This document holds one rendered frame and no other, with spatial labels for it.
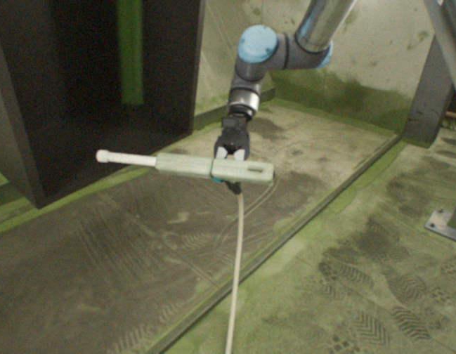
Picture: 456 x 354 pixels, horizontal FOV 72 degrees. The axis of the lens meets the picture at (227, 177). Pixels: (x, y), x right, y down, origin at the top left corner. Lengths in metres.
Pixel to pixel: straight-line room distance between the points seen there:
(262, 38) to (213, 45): 1.81
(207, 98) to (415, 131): 1.46
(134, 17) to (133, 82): 0.26
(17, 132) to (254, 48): 0.57
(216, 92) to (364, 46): 1.07
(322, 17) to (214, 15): 2.07
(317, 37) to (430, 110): 1.72
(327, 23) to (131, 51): 0.84
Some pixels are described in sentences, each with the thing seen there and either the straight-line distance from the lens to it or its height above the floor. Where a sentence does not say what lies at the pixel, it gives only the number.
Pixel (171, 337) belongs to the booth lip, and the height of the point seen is 0.04.
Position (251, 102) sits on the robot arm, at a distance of 0.90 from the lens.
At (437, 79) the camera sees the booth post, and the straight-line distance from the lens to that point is 2.41.
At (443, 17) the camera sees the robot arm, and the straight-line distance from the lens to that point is 0.22.
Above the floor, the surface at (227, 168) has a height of 0.58.
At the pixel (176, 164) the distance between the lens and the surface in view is 0.82.
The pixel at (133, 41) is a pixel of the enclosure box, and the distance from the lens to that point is 1.37.
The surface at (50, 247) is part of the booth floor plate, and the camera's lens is 1.51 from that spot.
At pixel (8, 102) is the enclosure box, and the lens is 0.80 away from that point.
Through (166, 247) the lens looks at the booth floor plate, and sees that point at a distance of 1.35.
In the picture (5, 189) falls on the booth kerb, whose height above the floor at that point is 0.14.
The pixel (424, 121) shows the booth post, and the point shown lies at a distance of 2.49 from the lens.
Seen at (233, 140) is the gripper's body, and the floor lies 0.61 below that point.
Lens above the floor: 0.98
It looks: 32 degrees down
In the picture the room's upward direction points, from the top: straight up
